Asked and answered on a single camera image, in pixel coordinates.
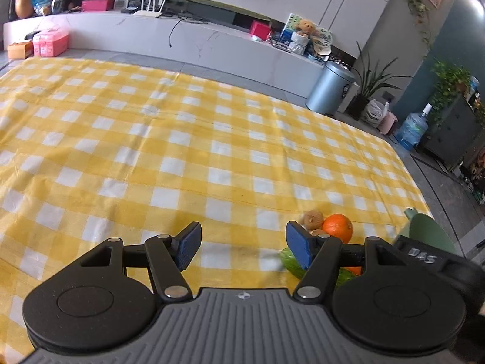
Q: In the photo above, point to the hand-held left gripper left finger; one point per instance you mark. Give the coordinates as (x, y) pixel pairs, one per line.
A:
(188, 244)

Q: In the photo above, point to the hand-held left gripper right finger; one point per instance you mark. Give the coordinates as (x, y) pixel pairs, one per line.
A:
(299, 248)

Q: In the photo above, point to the green cucumber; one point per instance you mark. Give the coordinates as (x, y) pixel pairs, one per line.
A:
(290, 259)

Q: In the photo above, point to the green colander bowl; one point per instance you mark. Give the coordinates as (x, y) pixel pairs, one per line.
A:
(428, 231)

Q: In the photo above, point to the orange tangerine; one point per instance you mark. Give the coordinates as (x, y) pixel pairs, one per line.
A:
(354, 270)
(338, 227)

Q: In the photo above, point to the yellow checked tablecloth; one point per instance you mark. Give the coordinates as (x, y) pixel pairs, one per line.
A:
(151, 140)

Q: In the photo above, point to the grey drawer cabinet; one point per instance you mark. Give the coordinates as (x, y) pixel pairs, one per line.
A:
(452, 132)

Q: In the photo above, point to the blue water jug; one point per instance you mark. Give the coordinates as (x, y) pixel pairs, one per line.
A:
(413, 129)

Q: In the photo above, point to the pink plastic stool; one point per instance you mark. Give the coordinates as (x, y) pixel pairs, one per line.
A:
(388, 123)

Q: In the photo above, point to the white plastic bag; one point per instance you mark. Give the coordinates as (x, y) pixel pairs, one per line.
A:
(373, 112)

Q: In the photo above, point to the grey metal trash can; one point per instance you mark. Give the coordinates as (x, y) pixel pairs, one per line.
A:
(327, 89)

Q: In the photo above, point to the long-leaf potted plant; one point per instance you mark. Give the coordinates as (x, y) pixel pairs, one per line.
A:
(369, 79)

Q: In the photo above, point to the leafy green trailing plant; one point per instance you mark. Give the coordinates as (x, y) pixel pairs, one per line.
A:
(451, 83)

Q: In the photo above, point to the white marble media cabinet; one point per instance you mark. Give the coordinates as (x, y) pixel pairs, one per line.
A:
(189, 45)

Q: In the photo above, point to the white fabric pot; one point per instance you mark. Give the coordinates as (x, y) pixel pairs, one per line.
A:
(299, 43)

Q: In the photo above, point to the brown teddy bear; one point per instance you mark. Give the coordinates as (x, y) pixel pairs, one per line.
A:
(306, 27)

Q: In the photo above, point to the colourful picture board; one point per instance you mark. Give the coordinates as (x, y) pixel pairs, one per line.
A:
(290, 26)

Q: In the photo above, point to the red box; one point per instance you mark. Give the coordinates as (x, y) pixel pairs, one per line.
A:
(259, 29)

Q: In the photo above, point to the white router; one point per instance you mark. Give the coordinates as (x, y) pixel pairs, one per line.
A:
(147, 12)

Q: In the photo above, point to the pink storage box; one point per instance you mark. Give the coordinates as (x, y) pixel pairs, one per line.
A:
(51, 43)

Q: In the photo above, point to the small white device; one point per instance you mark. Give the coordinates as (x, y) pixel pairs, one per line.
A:
(121, 3)

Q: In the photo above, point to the magenta box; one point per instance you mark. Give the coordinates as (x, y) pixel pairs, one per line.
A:
(96, 5)

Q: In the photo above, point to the orange cardboard box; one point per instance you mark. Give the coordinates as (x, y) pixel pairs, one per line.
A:
(19, 50)

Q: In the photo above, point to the hanging vine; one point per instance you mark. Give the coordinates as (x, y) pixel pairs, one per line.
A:
(418, 11)

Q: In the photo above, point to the blue snack bag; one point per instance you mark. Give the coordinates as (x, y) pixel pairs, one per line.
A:
(41, 4)

